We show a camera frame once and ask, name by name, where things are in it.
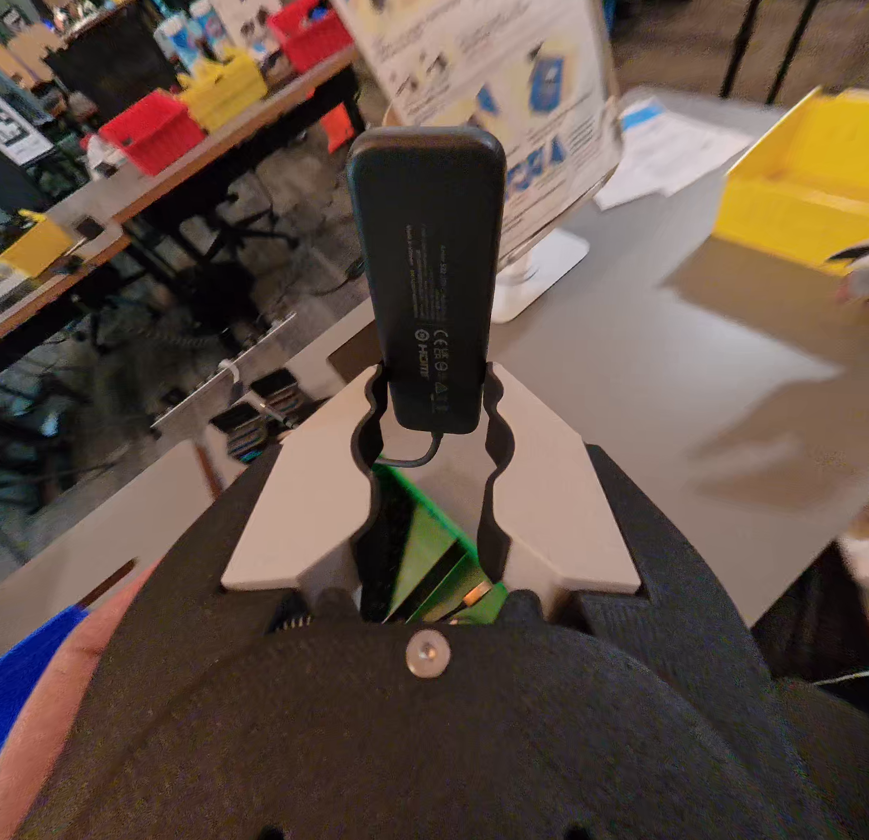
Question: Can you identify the black desk cable cover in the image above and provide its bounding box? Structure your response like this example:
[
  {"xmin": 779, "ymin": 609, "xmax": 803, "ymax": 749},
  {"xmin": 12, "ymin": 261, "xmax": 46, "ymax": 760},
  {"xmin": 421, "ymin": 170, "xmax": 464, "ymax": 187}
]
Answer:
[{"xmin": 328, "ymin": 334, "xmax": 381, "ymax": 386}]

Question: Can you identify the red plastic bin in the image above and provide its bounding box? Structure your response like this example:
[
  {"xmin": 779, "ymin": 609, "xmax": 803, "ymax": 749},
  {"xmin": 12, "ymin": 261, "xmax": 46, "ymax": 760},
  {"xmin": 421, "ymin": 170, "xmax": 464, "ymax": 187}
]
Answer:
[
  {"xmin": 98, "ymin": 91, "xmax": 206, "ymax": 175},
  {"xmin": 267, "ymin": 0, "xmax": 354, "ymax": 73}
]

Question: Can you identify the yellow plastic bin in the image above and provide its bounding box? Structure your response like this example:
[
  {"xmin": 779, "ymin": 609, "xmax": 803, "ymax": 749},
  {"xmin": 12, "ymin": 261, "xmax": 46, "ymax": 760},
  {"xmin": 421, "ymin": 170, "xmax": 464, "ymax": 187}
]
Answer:
[{"xmin": 713, "ymin": 86, "xmax": 869, "ymax": 274}]

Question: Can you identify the marker sign on stand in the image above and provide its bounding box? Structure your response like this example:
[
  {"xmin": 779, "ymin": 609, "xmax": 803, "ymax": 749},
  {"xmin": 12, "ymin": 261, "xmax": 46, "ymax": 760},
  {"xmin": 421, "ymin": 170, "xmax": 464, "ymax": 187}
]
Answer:
[{"xmin": 0, "ymin": 96, "xmax": 52, "ymax": 165}]

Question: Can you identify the slim dark grey USB hub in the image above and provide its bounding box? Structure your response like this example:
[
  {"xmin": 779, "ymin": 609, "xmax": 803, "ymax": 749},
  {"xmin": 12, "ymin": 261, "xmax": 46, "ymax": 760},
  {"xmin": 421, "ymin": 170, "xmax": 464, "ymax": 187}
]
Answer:
[{"xmin": 346, "ymin": 127, "xmax": 506, "ymax": 435}]

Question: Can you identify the green plastic bin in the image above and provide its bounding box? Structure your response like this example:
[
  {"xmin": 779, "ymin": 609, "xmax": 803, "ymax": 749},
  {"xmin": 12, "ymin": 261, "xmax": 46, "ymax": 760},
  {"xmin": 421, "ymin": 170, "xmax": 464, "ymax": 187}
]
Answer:
[{"xmin": 370, "ymin": 463, "xmax": 506, "ymax": 625}]

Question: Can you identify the long yellow storage bin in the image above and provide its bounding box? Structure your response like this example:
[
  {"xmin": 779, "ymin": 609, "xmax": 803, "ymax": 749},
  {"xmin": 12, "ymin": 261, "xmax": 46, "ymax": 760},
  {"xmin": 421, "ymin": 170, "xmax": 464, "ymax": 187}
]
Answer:
[{"xmin": 178, "ymin": 52, "xmax": 267, "ymax": 131}]

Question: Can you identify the grey desk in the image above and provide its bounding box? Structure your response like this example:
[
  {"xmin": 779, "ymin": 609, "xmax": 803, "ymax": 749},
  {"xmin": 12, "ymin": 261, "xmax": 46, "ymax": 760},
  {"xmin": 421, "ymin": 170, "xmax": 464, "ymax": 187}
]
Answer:
[{"xmin": 0, "ymin": 86, "xmax": 869, "ymax": 651}]

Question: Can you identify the blue-bordered paper sheet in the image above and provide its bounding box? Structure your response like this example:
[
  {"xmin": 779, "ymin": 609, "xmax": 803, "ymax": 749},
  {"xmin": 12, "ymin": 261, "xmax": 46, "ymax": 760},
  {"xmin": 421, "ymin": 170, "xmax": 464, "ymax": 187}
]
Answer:
[{"xmin": 594, "ymin": 96, "xmax": 754, "ymax": 211}]

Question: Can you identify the wooden workbench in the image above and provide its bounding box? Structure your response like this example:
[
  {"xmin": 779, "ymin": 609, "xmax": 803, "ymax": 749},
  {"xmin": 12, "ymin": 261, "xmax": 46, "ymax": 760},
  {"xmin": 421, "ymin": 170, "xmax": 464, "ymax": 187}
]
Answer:
[{"xmin": 48, "ymin": 45, "xmax": 364, "ymax": 243}]

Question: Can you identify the document stand with instruction sheet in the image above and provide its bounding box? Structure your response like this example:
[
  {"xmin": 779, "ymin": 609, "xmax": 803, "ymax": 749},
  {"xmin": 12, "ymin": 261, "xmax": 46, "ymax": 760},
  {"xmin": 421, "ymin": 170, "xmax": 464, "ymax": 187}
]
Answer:
[{"xmin": 312, "ymin": 0, "xmax": 625, "ymax": 325}]

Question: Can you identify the white cardboard box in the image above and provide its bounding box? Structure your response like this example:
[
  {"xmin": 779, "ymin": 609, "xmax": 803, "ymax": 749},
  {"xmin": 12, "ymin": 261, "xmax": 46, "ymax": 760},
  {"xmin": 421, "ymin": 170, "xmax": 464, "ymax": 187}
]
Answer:
[{"xmin": 197, "ymin": 0, "xmax": 282, "ymax": 46}]

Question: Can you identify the thin black hub cable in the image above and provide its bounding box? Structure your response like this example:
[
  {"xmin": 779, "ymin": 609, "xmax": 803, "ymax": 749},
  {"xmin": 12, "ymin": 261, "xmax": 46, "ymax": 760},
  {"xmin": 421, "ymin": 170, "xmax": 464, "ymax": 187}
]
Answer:
[{"xmin": 375, "ymin": 431, "xmax": 446, "ymax": 467}]

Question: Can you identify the black battery charger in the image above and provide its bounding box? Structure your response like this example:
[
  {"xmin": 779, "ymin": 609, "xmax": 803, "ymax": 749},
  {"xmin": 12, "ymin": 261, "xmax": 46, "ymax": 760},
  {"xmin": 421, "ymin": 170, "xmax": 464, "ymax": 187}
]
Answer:
[{"xmin": 210, "ymin": 368, "xmax": 301, "ymax": 462}]

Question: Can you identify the small yellow storage bin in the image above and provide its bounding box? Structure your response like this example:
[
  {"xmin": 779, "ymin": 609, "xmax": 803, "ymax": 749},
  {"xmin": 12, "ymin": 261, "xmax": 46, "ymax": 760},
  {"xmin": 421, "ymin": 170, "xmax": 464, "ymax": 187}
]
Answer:
[{"xmin": 0, "ymin": 211, "xmax": 72, "ymax": 277}]

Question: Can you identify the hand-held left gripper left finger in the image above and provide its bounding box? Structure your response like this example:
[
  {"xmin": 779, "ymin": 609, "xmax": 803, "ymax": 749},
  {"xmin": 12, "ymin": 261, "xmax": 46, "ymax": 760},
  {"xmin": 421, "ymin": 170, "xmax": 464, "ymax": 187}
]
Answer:
[{"xmin": 220, "ymin": 366, "xmax": 391, "ymax": 603}]

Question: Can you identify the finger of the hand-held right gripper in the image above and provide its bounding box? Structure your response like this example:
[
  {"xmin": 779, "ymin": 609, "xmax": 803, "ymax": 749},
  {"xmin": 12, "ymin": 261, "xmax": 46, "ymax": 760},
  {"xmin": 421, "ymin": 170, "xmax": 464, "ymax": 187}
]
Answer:
[{"xmin": 825, "ymin": 241, "xmax": 869, "ymax": 306}]

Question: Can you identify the orange traffic cone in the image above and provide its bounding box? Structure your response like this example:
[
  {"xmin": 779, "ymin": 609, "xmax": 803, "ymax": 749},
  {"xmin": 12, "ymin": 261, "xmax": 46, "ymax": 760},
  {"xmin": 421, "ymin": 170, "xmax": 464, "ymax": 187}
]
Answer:
[{"xmin": 319, "ymin": 103, "xmax": 357, "ymax": 154}]

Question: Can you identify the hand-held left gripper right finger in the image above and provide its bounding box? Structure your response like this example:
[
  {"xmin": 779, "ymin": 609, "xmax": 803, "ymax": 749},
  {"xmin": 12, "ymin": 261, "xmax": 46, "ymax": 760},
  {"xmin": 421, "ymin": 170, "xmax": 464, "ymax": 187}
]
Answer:
[{"xmin": 477, "ymin": 363, "xmax": 641, "ymax": 605}]

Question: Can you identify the blue plastic bin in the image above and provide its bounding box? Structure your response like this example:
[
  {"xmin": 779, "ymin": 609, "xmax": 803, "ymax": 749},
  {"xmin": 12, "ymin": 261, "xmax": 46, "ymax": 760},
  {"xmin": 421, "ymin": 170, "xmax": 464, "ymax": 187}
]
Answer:
[{"xmin": 0, "ymin": 605, "xmax": 89, "ymax": 746}]

